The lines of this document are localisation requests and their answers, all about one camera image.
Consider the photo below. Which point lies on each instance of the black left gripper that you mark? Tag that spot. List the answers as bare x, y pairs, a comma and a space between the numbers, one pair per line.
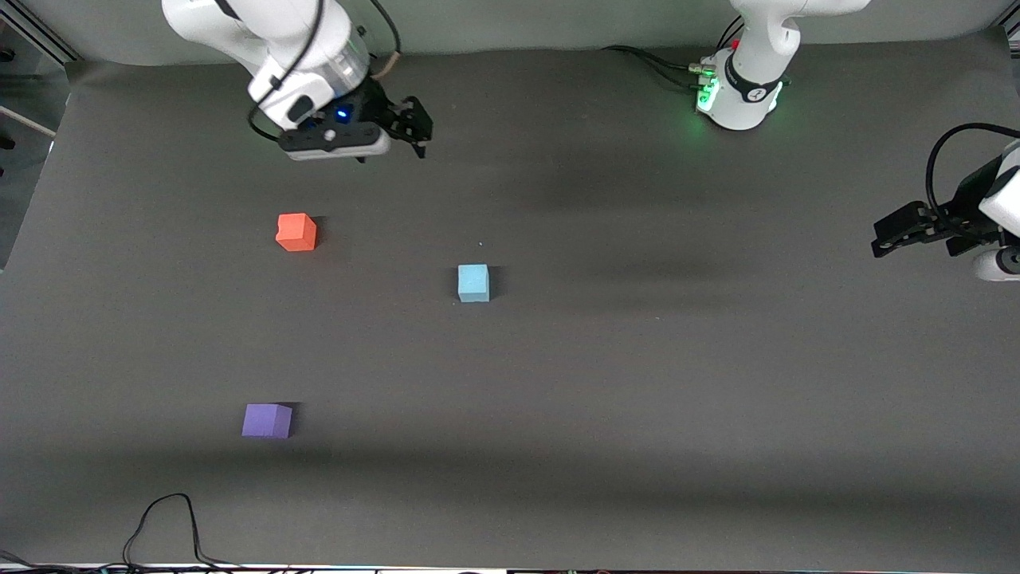
962, 209

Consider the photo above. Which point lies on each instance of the aluminium frame profile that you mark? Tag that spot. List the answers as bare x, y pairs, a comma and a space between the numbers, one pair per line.
1012, 30
56, 46

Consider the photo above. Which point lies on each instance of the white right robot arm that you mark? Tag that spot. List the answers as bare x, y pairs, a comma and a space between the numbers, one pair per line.
303, 48

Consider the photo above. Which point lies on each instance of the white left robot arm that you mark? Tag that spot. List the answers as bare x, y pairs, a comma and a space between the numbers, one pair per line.
753, 80

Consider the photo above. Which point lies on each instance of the light blue foam block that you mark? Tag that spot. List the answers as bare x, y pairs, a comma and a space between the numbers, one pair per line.
473, 283

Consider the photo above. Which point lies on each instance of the orange foam block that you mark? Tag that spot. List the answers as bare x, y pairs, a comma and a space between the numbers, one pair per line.
296, 233

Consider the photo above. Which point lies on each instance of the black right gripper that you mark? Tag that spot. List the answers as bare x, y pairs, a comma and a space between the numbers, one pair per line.
386, 106

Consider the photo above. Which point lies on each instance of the dark grey table mat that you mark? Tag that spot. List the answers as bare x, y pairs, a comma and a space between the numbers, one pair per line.
558, 399

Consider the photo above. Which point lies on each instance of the purple foam block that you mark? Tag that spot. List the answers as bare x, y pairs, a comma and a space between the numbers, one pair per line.
267, 421

